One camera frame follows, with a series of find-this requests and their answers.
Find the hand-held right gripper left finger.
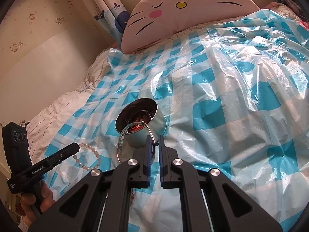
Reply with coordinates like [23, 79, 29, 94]
[29, 135, 157, 232]

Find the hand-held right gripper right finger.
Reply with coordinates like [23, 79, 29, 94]
[158, 135, 283, 232]

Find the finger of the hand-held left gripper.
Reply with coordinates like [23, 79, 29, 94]
[48, 142, 80, 163]

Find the white bead bracelet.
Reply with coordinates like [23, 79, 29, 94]
[73, 143, 102, 171]

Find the red cord bracelet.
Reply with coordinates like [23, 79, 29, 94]
[128, 117, 145, 134]

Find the silver bangle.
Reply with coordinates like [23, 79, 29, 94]
[116, 122, 160, 162]

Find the round metal tin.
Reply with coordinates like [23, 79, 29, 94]
[115, 98, 168, 148]

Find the person's left hand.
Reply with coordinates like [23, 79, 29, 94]
[20, 180, 55, 223]

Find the white quilt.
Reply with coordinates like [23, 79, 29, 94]
[24, 46, 114, 165]

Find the blue checkered plastic sheet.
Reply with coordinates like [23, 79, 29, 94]
[42, 8, 309, 232]

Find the whale print curtain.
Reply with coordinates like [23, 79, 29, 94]
[81, 0, 132, 47]

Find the pink cat face pillow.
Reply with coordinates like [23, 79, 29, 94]
[121, 0, 261, 53]

